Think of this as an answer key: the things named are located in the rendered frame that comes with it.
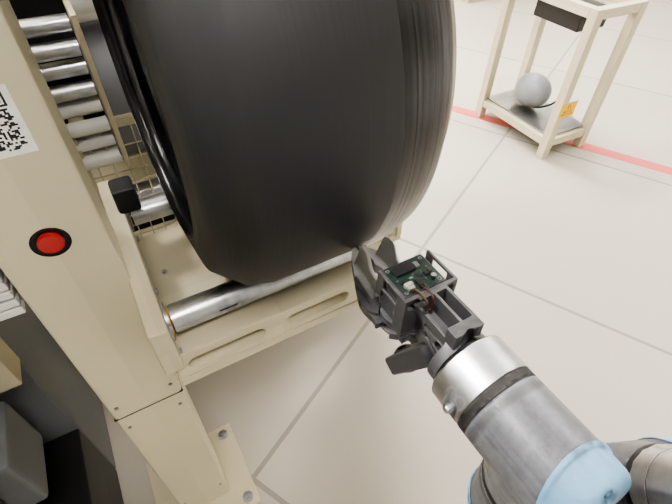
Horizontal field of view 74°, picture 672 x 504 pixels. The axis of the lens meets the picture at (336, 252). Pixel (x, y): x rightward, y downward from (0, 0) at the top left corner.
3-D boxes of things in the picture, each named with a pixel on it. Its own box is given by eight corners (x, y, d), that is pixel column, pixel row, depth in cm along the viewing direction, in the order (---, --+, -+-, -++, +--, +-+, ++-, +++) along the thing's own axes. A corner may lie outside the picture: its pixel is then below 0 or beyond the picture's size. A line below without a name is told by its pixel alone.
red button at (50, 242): (43, 257, 57) (32, 240, 54) (42, 248, 58) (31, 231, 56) (69, 249, 58) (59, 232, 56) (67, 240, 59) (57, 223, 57)
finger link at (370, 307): (376, 266, 58) (417, 313, 53) (375, 275, 59) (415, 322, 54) (345, 279, 56) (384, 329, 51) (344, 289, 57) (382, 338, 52)
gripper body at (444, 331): (427, 244, 52) (501, 317, 45) (416, 292, 58) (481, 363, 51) (372, 268, 50) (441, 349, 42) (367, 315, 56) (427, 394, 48)
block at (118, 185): (120, 216, 78) (111, 194, 74) (115, 201, 80) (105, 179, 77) (144, 209, 79) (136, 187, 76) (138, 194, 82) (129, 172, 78)
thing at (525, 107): (541, 160, 261) (599, 10, 204) (474, 114, 298) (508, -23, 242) (583, 145, 272) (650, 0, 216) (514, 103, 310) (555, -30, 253)
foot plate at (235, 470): (170, 555, 122) (168, 553, 121) (146, 465, 139) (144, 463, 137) (261, 501, 132) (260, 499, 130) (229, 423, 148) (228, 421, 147)
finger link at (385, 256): (377, 213, 59) (420, 257, 53) (374, 246, 63) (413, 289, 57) (357, 221, 58) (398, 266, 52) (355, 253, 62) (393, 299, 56)
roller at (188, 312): (171, 342, 67) (163, 322, 64) (164, 322, 70) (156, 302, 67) (367, 260, 80) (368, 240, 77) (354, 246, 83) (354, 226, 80)
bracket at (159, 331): (166, 377, 66) (147, 339, 59) (113, 222, 91) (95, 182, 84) (188, 367, 68) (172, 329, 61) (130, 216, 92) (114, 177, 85)
